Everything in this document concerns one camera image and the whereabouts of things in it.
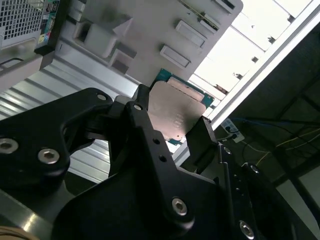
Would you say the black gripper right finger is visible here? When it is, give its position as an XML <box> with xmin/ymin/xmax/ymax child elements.
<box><xmin>186</xmin><ymin>116</ymin><xmax>305</xmax><ymax>240</ymax></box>

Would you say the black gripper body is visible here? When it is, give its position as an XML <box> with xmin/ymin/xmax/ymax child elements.
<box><xmin>51</xmin><ymin>171</ymin><xmax>237</xmax><ymax>240</ymax></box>

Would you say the silver topped CPU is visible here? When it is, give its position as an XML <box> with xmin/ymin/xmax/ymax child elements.
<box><xmin>147</xmin><ymin>69</ymin><xmax>216</xmax><ymax>152</ymax></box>

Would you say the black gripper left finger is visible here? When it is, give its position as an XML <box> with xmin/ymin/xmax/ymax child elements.
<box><xmin>0</xmin><ymin>84</ymin><xmax>196</xmax><ymax>230</ymax></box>

